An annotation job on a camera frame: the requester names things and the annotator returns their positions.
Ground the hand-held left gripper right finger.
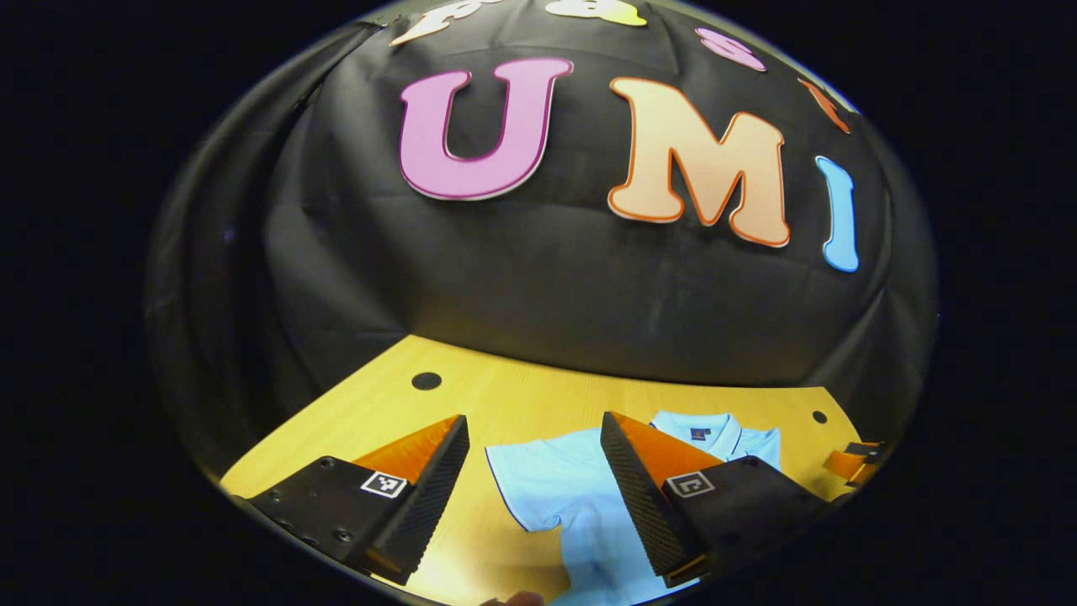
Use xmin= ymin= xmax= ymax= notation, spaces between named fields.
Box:
xmin=599 ymin=411 xmax=830 ymax=590

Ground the black backdrop cloth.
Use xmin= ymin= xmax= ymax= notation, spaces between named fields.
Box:
xmin=143 ymin=0 xmax=939 ymax=497

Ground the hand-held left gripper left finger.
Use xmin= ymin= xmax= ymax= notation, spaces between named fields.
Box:
xmin=244 ymin=414 xmax=470 ymax=587

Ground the light blue T-shirt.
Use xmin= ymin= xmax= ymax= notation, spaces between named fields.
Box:
xmin=485 ymin=410 xmax=782 ymax=606

